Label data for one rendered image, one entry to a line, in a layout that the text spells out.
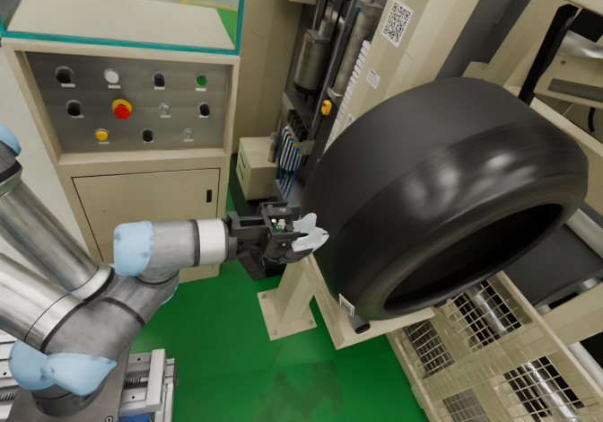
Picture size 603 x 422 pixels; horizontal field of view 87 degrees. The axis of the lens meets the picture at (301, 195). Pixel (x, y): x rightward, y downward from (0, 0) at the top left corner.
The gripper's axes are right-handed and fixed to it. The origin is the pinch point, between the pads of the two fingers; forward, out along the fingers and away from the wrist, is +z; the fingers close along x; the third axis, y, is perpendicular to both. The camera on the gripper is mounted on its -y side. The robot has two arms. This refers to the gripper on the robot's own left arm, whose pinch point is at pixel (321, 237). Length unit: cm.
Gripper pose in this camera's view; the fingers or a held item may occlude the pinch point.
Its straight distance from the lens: 63.7
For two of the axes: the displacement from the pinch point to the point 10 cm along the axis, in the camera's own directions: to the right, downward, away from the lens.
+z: 8.8, -0.2, 4.7
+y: 3.3, -6.9, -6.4
